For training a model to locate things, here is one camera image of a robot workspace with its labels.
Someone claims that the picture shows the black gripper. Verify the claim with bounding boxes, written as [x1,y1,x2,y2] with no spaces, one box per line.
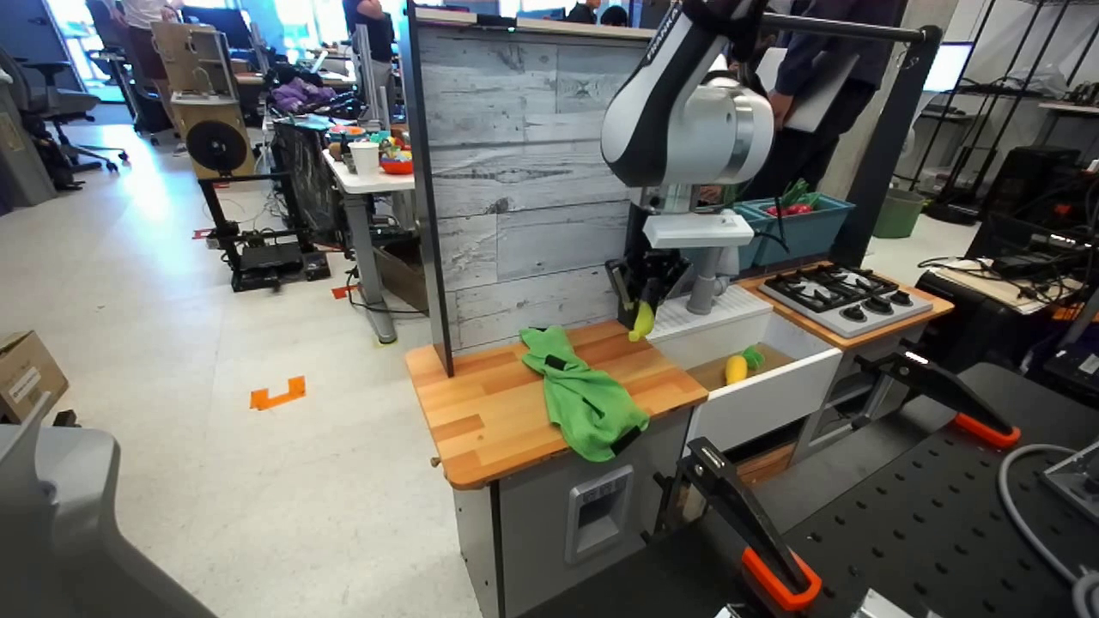
[603,241,693,331]

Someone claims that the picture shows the yellow banana plush toy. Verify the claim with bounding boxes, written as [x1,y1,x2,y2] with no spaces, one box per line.
[625,298,658,346]

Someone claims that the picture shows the grey toy faucet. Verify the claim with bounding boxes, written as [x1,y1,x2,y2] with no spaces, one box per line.
[684,233,736,320]

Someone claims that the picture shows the green cloth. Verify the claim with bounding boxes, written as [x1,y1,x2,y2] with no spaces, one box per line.
[514,321,651,468]

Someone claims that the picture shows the yellow corn toy green leaves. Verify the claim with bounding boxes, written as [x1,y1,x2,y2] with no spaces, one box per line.
[722,343,770,386]

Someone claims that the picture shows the white toy sink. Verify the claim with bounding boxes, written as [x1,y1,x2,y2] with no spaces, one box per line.
[644,283,843,455]

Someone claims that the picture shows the toy kitchen cabinet wooden counter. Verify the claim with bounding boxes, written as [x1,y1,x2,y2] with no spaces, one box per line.
[400,320,956,618]

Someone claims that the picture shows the toy stove top black burners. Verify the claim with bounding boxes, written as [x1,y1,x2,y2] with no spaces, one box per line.
[758,262,936,338]

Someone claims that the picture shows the grey wood-look back panel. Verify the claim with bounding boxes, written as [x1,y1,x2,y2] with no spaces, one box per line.
[405,7,655,374]

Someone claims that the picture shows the teal plastic bin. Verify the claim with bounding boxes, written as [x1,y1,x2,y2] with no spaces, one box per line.
[731,191,859,271]

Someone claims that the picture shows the green waste bin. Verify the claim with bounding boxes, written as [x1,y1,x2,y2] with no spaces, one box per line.
[873,185,922,241]

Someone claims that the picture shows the white side table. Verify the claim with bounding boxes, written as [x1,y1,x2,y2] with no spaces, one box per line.
[320,140,423,346]

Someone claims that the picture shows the white cup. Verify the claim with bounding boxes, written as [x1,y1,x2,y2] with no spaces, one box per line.
[348,133,386,183]

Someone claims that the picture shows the person in dark clothes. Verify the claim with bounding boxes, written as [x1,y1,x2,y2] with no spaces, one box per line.
[753,0,908,203]

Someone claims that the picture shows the orange floor tape marker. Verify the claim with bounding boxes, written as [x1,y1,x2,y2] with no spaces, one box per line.
[248,374,308,410]

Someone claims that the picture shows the cluttered side desk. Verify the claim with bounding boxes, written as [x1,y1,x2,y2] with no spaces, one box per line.
[914,148,1099,406]

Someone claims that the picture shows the black filament spool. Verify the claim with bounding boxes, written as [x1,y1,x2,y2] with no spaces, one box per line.
[186,115,250,177]

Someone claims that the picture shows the grey rounded equipment cover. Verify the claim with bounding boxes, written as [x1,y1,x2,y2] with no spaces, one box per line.
[0,422,218,618]

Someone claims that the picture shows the small cardboard box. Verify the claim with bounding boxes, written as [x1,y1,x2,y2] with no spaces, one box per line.
[0,327,73,425]

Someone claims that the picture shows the black office chair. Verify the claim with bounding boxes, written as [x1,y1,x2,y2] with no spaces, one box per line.
[0,26,131,191]

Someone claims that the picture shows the black clamp orange handle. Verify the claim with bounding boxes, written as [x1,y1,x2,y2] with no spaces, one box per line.
[885,346,1025,454]
[673,435,829,618]

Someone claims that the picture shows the black kitchen frame post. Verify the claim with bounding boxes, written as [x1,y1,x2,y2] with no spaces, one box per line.
[758,11,949,271]

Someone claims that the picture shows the grey cable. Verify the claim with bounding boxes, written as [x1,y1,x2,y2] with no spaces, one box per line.
[997,442,1099,596]

